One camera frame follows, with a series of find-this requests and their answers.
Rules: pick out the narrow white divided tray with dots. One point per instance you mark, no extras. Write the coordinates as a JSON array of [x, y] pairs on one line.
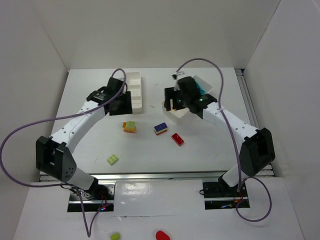
[[134, 86]]

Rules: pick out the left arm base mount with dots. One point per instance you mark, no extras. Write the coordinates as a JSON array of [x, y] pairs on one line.
[[92, 203]]

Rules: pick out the aluminium rail right side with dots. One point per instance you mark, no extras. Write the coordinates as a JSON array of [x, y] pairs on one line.
[[268, 170]]

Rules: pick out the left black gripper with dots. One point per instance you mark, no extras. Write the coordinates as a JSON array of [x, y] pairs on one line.
[[121, 103]]

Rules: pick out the light green lego brick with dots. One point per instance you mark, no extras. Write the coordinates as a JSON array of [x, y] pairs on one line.
[[112, 159]]

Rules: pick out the orange and green lego stack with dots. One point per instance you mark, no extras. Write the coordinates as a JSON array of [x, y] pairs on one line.
[[129, 127]]

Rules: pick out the aluminium rail front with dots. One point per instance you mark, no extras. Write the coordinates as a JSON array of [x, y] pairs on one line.
[[112, 178]]

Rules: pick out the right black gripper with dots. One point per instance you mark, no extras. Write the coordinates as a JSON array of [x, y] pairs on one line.
[[170, 97]]

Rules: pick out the green lego brick foreground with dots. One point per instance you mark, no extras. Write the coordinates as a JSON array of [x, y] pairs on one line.
[[115, 236]]

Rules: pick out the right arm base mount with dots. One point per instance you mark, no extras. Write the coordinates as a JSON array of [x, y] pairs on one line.
[[215, 198]]

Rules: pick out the aluminium rail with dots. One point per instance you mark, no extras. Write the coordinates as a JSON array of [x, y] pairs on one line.
[[268, 170], [112, 178]]

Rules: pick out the red oval object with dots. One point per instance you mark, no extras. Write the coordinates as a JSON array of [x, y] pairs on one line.
[[161, 235]]

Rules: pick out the cyan lego stack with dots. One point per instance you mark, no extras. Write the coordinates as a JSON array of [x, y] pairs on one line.
[[201, 85]]

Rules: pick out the wide white divided tray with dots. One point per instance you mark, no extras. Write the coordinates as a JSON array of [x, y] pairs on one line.
[[189, 95]]

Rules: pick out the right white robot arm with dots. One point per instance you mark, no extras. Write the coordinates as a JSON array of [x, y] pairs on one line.
[[254, 147]]

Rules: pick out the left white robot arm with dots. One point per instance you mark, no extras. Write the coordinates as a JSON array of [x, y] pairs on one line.
[[54, 154]]

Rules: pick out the red lego brick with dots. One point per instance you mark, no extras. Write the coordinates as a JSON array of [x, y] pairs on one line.
[[177, 139]]

